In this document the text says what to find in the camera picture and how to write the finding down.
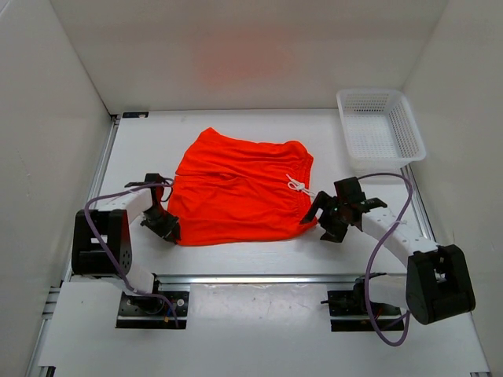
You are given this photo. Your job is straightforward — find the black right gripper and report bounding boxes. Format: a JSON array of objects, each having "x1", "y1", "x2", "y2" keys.
[{"x1": 300, "y1": 191, "x2": 349, "y2": 243}]

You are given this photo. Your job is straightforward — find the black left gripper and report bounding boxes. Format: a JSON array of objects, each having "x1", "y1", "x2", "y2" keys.
[{"x1": 140, "y1": 207, "x2": 180, "y2": 243}]

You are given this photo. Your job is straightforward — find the orange shorts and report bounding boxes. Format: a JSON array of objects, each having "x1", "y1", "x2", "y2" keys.
[{"x1": 167, "y1": 128, "x2": 317, "y2": 247}]

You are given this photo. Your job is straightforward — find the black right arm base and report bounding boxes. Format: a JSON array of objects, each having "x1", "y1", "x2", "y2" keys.
[{"x1": 320, "y1": 276, "x2": 405, "y2": 332}]

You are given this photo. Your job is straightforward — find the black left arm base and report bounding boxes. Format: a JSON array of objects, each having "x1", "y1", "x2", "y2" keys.
[{"x1": 116, "y1": 282, "x2": 190, "y2": 330}]

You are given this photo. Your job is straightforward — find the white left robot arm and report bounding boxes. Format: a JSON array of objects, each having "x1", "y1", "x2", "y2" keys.
[{"x1": 71, "y1": 173, "x2": 182, "y2": 314}]

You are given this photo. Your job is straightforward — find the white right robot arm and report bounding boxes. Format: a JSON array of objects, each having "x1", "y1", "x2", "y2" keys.
[{"x1": 301, "y1": 177, "x2": 475, "y2": 325}]

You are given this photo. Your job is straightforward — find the white plastic mesh basket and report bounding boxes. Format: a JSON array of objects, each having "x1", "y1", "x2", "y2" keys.
[{"x1": 336, "y1": 88, "x2": 426, "y2": 174}]

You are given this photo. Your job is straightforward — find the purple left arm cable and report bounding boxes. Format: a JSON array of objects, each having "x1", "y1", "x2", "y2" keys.
[{"x1": 84, "y1": 178, "x2": 180, "y2": 329}]

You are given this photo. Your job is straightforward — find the right side aluminium rail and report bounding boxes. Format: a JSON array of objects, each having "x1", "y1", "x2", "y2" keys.
[{"x1": 400, "y1": 165, "x2": 439, "y2": 254}]

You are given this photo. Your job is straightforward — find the left side aluminium rail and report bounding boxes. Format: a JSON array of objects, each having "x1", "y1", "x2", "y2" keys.
[{"x1": 51, "y1": 113, "x2": 121, "y2": 287}]

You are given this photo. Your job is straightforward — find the black corner bracket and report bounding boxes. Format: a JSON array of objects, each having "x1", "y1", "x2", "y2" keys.
[{"x1": 122, "y1": 112, "x2": 149, "y2": 119}]

